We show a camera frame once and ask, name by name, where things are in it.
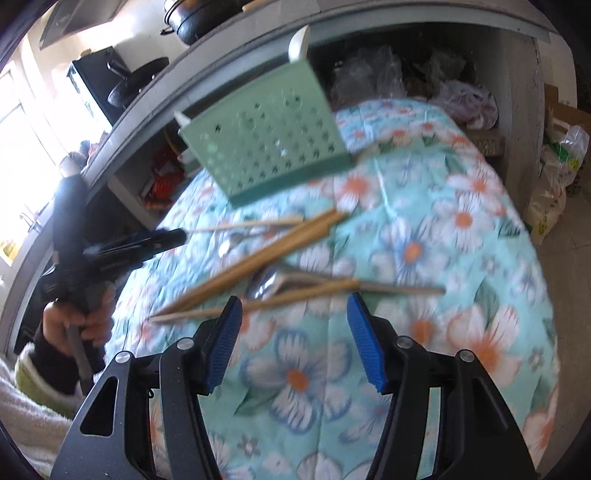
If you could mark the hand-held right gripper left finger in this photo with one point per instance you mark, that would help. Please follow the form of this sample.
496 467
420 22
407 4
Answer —
224 341

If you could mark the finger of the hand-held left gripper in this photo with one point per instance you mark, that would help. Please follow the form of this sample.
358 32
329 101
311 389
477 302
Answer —
120 265
138 241

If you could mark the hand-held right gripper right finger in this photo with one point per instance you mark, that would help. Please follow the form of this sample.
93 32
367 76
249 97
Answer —
369 346

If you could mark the large metal spoon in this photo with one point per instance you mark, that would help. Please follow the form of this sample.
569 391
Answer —
264 285

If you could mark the small metal spoon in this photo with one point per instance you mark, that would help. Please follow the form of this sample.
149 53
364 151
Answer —
225 248

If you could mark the green star-cutout utensil holder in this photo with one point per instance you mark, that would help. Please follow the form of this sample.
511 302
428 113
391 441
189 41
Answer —
268 138

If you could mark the person's left forearm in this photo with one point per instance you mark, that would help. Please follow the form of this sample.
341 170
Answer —
44 369

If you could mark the person's left hand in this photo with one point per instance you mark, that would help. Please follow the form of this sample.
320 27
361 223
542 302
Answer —
55 325

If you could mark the red snack packets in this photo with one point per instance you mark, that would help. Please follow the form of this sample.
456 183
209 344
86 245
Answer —
161 182

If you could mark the small white plastic spoon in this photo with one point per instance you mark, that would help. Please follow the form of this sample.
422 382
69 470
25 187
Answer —
182 120

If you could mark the floral quilted blanket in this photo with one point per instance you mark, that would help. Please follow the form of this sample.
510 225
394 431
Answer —
415 221

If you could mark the black wok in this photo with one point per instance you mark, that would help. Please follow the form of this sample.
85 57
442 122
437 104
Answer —
134 85

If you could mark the black stove panel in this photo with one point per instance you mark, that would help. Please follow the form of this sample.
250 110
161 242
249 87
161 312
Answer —
92 78

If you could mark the white fleece garment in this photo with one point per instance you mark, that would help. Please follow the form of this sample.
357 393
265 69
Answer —
23 415

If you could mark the range hood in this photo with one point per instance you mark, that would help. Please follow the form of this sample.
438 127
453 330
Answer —
78 18

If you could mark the white rice sack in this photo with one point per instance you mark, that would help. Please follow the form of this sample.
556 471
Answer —
547 212

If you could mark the black cooking pot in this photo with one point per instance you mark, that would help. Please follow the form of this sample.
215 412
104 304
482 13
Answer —
203 23

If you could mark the woven basket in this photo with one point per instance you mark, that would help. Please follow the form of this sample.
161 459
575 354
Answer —
487 143

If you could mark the large white plastic spoon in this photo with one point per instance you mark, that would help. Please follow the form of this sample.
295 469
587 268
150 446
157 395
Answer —
298 44

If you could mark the white plastic bag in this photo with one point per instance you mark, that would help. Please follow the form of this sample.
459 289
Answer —
466 104

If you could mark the clear crumpled plastic bags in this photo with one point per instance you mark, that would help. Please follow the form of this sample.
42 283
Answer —
369 74

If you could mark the plastic bag with green contents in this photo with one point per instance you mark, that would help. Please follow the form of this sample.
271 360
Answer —
565 157

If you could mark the cardboard box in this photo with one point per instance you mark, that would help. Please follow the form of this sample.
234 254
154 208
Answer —
561 113

